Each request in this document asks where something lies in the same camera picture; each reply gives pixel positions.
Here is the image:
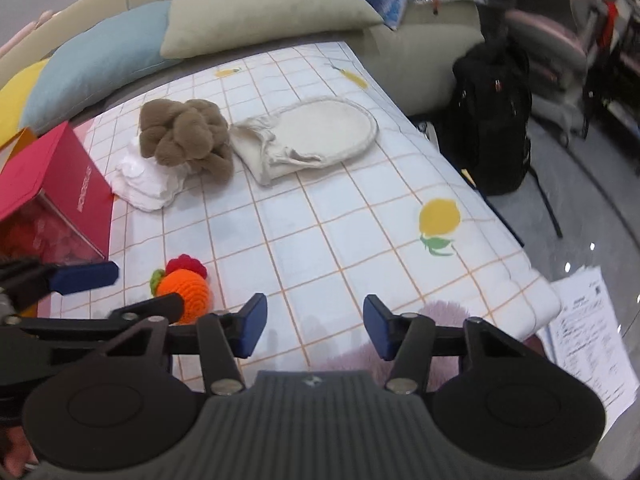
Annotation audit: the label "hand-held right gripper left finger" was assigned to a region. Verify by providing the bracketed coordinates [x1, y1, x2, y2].
[102, 292, 268, 396]

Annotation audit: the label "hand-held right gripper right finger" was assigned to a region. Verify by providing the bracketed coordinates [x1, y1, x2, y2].
[363, 294, 543, 395]

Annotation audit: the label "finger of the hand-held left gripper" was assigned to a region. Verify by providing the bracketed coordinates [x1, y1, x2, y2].
[107, 292, 185, 328]
[30, 259, 120, 297]

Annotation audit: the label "orange crochet fruit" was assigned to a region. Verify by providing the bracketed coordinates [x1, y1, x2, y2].
[150, 269, 212, 326]

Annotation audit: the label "purple shaggy rug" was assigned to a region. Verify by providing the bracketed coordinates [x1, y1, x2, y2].
[170, 300, 556, 396]

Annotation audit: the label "red lidded storage box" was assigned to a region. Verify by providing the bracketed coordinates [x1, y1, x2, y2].
[0, 121, 113, 266]

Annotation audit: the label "white cloth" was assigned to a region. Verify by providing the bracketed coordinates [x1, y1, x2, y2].
[109, 137, 191, 212]

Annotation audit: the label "lemon print blanket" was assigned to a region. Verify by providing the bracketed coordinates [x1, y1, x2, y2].
[47, 40, 562, 391]

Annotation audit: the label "brown plush toy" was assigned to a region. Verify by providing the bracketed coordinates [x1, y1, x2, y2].
[138, 99, 236, 183]

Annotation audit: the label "yellow pillow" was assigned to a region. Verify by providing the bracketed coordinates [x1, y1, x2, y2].
[0, 58, 51, 148]

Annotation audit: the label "cream round cushion cover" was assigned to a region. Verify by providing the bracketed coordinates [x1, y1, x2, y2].
[229, 96, 379, 186]

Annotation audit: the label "printed paper sheets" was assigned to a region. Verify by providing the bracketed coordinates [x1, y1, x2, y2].
[537, 265, 640, 418]

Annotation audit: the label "black backpack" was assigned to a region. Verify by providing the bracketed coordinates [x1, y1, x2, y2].
[440, 40, 563, 238]

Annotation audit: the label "pink long plush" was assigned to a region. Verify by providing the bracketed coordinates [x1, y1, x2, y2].
[0, 10, 53, 58]

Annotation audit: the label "beige sofa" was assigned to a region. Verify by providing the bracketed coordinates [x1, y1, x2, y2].
[0, 0, 486, 126]

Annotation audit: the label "grey-green pillow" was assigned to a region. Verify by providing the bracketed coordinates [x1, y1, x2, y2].
[160, 0, 385, 59]

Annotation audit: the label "pink desk chair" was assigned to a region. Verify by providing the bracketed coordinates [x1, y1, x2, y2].
[505, 0, 601, 141]

